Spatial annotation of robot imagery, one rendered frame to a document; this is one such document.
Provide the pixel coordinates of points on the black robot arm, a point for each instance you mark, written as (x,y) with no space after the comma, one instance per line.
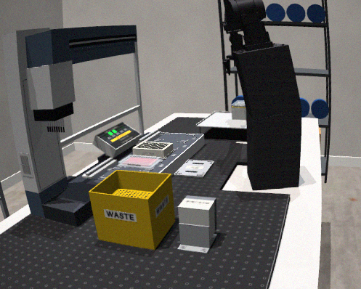
(248,12)

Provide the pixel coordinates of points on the white well plate with pink wells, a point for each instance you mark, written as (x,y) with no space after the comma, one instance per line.
(140,161)

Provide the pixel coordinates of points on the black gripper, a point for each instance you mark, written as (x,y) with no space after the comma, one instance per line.
(226,61)

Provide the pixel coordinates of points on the yellow waste bin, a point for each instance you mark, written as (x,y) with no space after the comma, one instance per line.
(138,222)

